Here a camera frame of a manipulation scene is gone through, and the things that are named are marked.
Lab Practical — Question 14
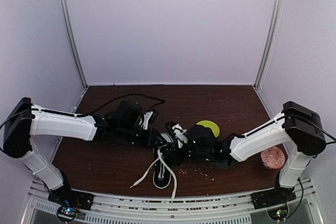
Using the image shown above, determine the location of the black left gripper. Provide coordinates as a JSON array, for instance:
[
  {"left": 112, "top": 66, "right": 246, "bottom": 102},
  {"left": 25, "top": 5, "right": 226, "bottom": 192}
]
[{"left": 118, "top": 124, "right": 167, "bottom": 148}]

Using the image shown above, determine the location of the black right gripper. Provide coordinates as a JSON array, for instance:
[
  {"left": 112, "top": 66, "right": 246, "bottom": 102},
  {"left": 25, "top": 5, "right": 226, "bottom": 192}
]
[{"left": 160, "top": 141, "right": 212, "bottom": 167}]

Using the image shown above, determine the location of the black white canvas sneaker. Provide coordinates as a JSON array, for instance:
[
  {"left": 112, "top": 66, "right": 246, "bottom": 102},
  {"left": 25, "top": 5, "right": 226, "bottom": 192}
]
[{"left": 153, "top": 133, "right": 173, "bottom": 189}]

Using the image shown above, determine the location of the white shoelace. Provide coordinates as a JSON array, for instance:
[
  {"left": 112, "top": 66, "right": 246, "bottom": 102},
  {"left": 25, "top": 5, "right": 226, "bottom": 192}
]
[{"left": 130, "top": 145, "right": 177, "bottom": 202}]

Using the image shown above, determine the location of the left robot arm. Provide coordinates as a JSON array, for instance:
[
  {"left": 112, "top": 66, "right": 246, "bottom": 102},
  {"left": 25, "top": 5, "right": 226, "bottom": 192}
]
[{"left": 3, "top": 97, "right": 159, "bottom": 205}]

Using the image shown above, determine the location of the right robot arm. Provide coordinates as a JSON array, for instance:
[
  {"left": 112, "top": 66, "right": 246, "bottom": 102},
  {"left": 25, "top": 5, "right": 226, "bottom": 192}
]
[{"left": 165, "top": 101, "right": 327, "bottom": 204}]

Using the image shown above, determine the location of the lime green bowl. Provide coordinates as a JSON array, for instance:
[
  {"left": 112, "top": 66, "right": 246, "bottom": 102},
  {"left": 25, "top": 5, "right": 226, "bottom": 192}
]
[{"left": 196, "top": 120, "right": 220, "bottom": 137}]

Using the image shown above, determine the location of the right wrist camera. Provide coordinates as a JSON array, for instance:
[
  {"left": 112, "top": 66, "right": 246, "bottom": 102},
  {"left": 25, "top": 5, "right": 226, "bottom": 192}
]
[{"left": 165, "top": 121, "right": 188, "bottom": 148}]

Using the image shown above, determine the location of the front aluminium rail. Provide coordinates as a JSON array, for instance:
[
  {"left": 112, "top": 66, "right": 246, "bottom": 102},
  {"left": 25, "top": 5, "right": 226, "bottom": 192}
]
[{"left": 19, "top": 179, "right": 327, "bottom": 223}]

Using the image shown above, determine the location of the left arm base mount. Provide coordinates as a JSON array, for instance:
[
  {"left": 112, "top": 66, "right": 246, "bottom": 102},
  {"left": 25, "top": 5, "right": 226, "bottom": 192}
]
[{"left": 48, "top": 191, "right": 94, "bottom": 223}]

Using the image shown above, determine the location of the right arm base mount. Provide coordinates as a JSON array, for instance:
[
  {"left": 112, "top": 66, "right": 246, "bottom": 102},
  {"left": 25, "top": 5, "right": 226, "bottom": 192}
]
[{"left": 251, "top": 187, "right": 296, "bottom": 221}]

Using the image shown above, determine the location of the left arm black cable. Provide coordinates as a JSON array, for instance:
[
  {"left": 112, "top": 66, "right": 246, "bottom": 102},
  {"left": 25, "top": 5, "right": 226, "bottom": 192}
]
[{"left": 0, "top": 93, "right": 166, "bottom": 130}]

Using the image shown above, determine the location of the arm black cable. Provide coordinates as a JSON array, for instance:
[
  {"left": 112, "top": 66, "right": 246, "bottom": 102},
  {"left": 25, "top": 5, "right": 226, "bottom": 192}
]
[
  {"left": 283, "top": 108, "right": 336, "bottom": 209},
  {"left": 0, "top": 93, "right": 166, "bottom": 130}
]

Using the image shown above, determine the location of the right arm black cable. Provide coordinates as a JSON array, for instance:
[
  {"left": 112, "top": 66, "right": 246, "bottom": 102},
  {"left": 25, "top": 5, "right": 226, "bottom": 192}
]
[{"left": 283, "top": 108, "right": 336, "bottom": 209}]

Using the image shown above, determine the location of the left aluminium frame post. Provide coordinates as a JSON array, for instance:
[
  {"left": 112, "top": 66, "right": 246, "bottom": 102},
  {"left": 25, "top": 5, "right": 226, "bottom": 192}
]
[{"left": 60, "top": 0, "right": 88, "bottom": 89}]

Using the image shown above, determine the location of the aluminium frame post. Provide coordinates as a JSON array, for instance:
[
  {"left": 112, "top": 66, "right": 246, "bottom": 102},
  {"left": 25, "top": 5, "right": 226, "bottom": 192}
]
[
  {"left": 254, "top": 0, "right": 284, "bottom": 90},
  {"left": 60, "top": 0, "right": 88, "bottom": 89}
]

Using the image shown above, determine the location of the right aluminium frame post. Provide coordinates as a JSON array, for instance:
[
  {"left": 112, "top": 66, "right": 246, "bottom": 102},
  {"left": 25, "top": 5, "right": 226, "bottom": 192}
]
[{"left": 254, "top": 0, "right": 284, "bottom": 90}]

